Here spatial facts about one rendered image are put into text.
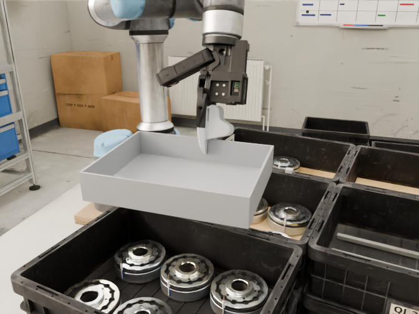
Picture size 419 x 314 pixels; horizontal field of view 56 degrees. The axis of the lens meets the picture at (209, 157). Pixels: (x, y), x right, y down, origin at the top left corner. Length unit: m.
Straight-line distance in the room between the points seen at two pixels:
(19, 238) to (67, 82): 3.36
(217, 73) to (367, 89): 3.41
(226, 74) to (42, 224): 0.82
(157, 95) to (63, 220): 0.48
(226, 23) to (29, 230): 0.87
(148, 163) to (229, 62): 0.24
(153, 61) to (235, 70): 0.51
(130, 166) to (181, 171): 0.10
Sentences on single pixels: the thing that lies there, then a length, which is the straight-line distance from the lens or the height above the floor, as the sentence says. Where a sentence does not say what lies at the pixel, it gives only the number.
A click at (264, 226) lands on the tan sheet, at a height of 0.83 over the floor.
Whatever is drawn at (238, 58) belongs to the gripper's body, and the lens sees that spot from 0.73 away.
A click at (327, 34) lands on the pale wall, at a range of 4.00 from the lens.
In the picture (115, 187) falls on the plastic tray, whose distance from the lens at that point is 0.62.
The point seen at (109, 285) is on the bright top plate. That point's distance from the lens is 0.77.
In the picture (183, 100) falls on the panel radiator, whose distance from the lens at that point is 4.28.
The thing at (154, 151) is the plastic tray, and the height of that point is 1.06.
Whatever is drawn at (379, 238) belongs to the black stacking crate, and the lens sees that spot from 1.00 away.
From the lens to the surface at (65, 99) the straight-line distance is 4.62.
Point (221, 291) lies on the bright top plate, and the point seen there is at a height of 0.86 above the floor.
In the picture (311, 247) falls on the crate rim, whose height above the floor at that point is 0.93.
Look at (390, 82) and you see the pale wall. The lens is 4.08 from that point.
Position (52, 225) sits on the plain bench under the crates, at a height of 0.70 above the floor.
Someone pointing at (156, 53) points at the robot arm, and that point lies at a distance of 1.20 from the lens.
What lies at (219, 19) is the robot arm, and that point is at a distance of 0.73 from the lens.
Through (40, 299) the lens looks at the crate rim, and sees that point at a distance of 0.68.
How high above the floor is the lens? 1.34
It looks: 22 degrees down
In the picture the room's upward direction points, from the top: straight up
